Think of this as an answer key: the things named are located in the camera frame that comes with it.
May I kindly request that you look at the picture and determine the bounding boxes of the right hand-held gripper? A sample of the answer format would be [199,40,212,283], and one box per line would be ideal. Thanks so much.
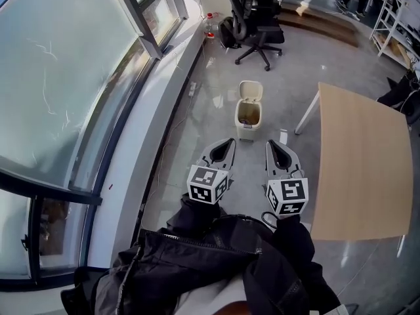
[261,139,310,217]

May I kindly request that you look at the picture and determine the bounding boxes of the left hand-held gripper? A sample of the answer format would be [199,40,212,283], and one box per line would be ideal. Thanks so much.
[186,138,237,205]

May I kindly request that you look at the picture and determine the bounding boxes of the cream open-lid trash bin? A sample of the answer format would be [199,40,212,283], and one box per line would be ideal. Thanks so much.
[234,98,266,142]

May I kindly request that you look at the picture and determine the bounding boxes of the person's left forearm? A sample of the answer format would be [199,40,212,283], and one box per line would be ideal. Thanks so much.
[166,192,228,233]

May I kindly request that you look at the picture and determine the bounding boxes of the person's right forearm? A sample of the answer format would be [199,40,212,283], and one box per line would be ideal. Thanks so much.
[273,214,318,276]

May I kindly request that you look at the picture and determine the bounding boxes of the wooden table with white legs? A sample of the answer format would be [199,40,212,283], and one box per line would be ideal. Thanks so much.
[294,81,415,259]

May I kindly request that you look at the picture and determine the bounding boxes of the person's black jacket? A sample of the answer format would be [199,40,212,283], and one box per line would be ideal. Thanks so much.
[60,205,343,315]

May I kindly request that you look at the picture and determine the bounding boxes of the black backpack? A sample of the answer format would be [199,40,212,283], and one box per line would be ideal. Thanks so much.
[217,16,243,50]

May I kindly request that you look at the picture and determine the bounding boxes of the clear bottle with red cap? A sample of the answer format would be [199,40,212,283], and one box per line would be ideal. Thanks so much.
[200,12,221,41]

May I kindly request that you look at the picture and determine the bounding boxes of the black chair with clothing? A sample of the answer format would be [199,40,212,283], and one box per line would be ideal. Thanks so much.
[375,73,420,127]

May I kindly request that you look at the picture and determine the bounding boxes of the wooden platform step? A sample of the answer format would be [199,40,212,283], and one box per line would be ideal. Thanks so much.
[276,1,360,49]

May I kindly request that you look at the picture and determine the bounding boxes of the black mesh office chair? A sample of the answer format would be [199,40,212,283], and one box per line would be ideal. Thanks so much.
[221,0,285,72]

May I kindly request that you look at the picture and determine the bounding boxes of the crumpled beige paper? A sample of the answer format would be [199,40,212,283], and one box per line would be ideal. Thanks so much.
[294,0,313,18]

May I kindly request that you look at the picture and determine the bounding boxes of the white shelf rack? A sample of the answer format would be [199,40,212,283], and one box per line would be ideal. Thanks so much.
[368,0,420,69]

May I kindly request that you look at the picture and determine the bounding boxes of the black cable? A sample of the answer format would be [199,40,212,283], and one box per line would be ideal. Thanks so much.
[261,211,280,233]

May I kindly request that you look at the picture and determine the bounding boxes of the dark window frame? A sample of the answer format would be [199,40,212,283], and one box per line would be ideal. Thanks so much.
[0,0,190,292]

